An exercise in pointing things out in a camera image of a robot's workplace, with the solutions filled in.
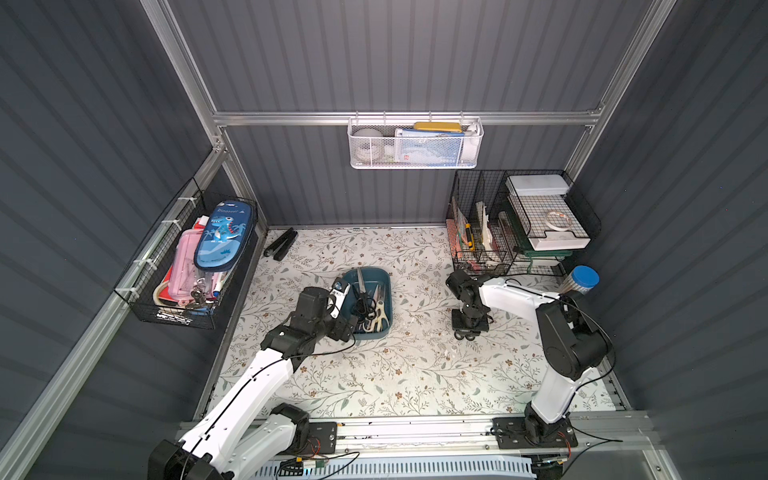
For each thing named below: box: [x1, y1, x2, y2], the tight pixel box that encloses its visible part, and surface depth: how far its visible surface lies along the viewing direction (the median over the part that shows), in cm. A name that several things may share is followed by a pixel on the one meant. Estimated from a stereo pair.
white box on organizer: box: [505, 174, 570, 196], surface depth 104 cm
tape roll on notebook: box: [545, 211, 572, 231], surface depth 96 cm
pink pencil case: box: [167, 229, 215, 304], surface depth 69 cm
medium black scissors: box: [351, 268, 377, 321], surface depth 96 cm
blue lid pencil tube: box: [560, 265, 600, 295], surface depth 84 cm
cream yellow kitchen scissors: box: [362, 284, 390, 333], surface depth 95 cm
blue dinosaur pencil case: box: [194, 200, 257, 273], surface depth 71 cm
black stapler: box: [263, 227, 299, 262], surface depth 114 cm
